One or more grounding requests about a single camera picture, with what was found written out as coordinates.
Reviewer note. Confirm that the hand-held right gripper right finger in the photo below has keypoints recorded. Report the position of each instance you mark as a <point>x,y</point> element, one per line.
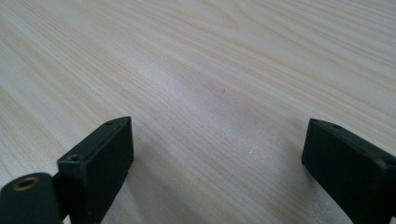
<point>351,168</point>

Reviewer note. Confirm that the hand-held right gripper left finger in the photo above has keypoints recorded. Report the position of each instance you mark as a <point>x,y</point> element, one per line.
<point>96,168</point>

